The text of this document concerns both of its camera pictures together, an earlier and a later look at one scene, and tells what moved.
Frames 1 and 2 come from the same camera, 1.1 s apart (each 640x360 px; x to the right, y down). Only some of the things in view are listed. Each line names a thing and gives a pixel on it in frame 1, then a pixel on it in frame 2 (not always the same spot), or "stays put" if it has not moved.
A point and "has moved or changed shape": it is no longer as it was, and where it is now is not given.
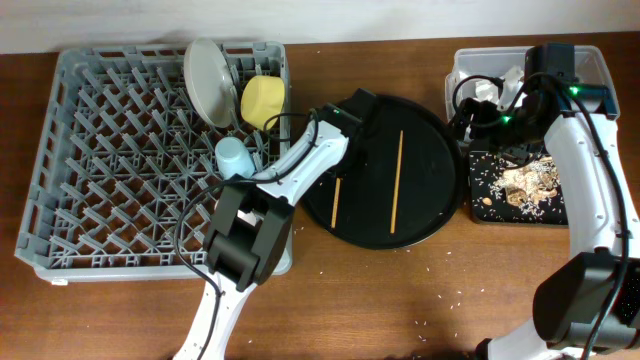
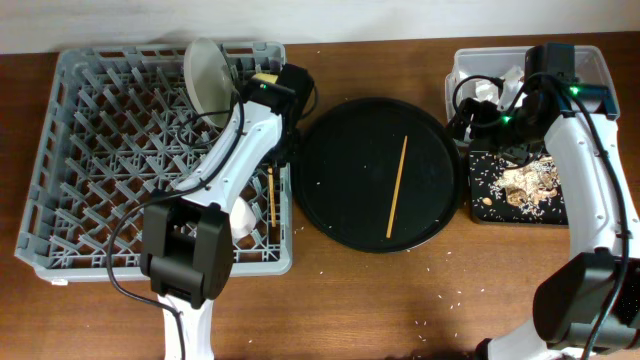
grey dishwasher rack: x=125 y=177 stays put
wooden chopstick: x=336 y=203 has moved or changed shape
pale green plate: x=212 y=81 stays put
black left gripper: x=361 y=155 → x=294 y=149
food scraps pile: x=528 y=184 stays put
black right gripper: x=484 y=111 stays put
